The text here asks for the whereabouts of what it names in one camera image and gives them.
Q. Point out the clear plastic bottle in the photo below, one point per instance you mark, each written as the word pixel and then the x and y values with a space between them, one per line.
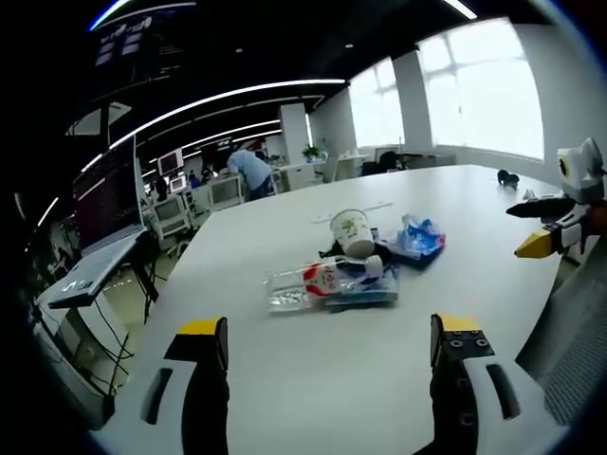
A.
pixel 315 284

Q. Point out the small white object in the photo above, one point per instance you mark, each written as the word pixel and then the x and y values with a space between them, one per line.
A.
pixel 528 194

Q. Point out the white table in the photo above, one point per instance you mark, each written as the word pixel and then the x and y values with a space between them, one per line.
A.
pixel 332 369

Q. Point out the blue plastic bag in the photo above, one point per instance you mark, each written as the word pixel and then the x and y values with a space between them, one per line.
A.
pixel 419 242

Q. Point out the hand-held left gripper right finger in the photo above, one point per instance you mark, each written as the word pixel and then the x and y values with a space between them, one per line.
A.
pixel 469 393

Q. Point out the blue packet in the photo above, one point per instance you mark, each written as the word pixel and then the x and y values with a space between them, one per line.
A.
pixel 365 294

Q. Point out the small black object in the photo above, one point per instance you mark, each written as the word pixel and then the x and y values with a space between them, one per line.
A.
pixel 507 179

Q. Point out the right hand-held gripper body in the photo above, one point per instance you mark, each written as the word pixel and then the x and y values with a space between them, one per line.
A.
pixel 579 177

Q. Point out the grey side desk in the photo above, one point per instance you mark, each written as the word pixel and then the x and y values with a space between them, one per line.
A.
pixel 90 275

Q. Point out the large monitor screen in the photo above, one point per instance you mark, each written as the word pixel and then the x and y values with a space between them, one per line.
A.
pixel 106 194

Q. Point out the white equipment cart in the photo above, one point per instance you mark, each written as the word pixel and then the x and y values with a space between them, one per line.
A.
pixel 173 215

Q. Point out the white paper cup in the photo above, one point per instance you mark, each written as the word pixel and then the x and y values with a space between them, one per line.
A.
pixel 352 231

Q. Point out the black item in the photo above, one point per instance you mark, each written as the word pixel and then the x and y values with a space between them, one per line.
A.
pixel 384 250

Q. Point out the white flat strip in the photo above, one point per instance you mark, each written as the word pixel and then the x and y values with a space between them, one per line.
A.
pixel 351 212

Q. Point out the grey mesh chair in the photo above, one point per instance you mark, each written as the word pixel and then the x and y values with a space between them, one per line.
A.
pixel 564 341

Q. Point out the black office chair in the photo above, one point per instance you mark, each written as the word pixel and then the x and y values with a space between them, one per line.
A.
pixel 386 162

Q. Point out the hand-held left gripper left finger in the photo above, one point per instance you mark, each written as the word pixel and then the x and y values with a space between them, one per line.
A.
pixel 189 393

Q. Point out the green potted plant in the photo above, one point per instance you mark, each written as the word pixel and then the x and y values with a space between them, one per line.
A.
pixel 312 152

